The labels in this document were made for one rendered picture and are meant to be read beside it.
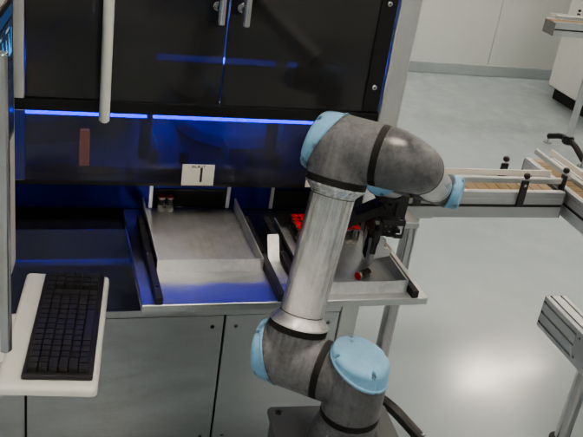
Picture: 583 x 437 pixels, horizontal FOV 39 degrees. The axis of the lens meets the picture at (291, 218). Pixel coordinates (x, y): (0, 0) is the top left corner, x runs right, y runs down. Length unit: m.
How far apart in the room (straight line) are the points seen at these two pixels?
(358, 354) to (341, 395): 0.08
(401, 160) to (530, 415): 1.99
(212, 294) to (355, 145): 0.61
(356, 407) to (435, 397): 1.70
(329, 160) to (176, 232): 0.77
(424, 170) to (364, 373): 0.38
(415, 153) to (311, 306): 0.34
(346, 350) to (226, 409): 1.12
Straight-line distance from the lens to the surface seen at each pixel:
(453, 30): 7.58
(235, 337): 2.47
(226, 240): 2.17
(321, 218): 1.53
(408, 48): 2.23
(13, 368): 1.82
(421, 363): 3.42
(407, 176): 1.49
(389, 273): 2.14
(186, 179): 2.18
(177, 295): 1.92
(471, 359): 3.53
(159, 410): 2.59
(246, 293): 1.95
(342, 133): 1.50
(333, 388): 1.56
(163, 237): 2.15
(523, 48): 7.97
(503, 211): 2.71
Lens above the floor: 1.90
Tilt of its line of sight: 26 degrees down
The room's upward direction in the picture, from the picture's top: 9 degrees clockwise
